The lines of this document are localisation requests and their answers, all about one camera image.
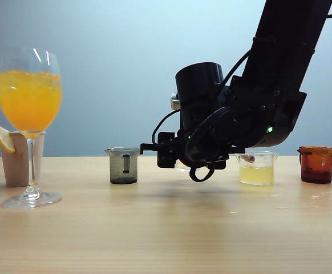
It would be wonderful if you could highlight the clear glass measuring cup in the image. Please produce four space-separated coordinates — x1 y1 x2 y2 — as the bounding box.
175 159 190 172

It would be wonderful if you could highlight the measuring cup with yellow juice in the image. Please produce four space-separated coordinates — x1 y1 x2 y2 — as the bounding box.
234 150 279 187

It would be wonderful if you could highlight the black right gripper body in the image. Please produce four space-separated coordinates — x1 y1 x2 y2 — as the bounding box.
157 131 230 171

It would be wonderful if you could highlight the amber glass measuring cup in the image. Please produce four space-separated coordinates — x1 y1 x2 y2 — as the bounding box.
297 146 332 184

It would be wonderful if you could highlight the black cable bundle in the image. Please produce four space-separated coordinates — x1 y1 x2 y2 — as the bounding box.
184 106 230 183

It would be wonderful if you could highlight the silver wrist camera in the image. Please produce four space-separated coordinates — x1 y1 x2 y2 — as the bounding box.
170 91 183 111

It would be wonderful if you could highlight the grey glass measuring cup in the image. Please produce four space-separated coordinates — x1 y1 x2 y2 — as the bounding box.
104 147 143 185

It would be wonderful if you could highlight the yellow lemon slice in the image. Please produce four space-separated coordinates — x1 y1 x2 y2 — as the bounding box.
0 123 16 155

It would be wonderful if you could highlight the brown paper cup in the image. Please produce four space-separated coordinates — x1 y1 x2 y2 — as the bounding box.
1 131 46 188

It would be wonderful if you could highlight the black camera cable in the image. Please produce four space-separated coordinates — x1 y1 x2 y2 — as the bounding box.
152 109 181 146

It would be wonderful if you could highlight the large clear wine glass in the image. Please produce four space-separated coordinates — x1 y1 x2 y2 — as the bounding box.
0 47 63 211

